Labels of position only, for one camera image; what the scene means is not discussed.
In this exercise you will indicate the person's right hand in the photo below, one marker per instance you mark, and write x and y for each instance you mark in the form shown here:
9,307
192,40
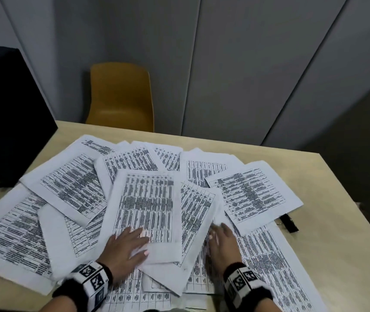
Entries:
225,251

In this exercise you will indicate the person's left hand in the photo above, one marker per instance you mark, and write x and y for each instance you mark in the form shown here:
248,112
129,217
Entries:
120,253

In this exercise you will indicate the person's right thumb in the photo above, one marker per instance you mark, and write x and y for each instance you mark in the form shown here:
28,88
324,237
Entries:
211,245

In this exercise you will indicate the person's left thumb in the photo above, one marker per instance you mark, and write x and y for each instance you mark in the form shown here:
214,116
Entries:
140,252

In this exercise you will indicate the printed document page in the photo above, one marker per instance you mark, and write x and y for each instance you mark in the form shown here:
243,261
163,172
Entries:
146,204

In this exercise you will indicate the person's left forearm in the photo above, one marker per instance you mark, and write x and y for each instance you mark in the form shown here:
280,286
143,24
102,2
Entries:
63,304

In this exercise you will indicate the person's right forearm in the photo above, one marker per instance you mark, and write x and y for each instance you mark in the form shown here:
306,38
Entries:
274,306

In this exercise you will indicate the black wristband with marker tags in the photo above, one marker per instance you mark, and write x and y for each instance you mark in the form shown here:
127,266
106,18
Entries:
89,279
243,281

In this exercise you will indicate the black binder clip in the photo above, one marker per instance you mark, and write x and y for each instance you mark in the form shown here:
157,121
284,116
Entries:
289,223

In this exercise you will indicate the pile of printed paper sheets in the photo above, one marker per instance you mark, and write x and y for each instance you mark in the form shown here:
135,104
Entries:
64,181

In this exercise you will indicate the yellow plastic chair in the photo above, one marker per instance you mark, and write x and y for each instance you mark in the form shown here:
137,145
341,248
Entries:
120,94

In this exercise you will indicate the black box case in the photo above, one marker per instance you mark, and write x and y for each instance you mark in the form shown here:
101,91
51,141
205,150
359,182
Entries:
9,116

